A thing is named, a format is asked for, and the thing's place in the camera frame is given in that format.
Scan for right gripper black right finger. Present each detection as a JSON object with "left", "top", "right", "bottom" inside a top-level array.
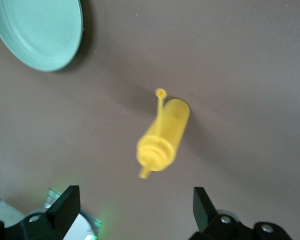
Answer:
[{"left": 189, "top": 186, "right": 295, "bottom": 240}]

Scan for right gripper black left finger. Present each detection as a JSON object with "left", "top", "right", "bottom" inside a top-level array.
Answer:
[{"left": 0, "top": 184, "right": 81, "bottom": 240}]

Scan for yellow squeeze bottle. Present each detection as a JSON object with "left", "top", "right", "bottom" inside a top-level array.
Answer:
[{"left": 136, "top": 87, "right": 191, "bottom": 180}]

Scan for mint green plate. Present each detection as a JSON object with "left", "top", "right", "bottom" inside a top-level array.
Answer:
[{"left": 0, "top": 0, "right": 84, "bottom": 73}]

